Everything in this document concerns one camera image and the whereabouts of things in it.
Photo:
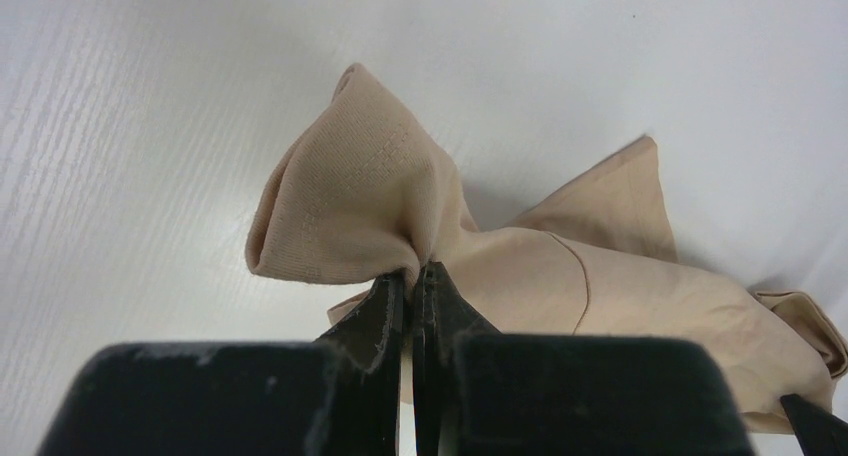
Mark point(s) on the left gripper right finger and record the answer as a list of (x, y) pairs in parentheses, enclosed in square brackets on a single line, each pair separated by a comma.
[(478, 391)]

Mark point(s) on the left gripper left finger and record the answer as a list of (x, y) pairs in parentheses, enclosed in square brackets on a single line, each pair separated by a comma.
[(336, 395)]

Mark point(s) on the beige t-shirt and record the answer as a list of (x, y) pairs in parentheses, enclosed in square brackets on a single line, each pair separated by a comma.
[(366, 191)]

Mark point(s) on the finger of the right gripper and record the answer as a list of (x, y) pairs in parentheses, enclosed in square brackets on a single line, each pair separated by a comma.
[(818, 432)]

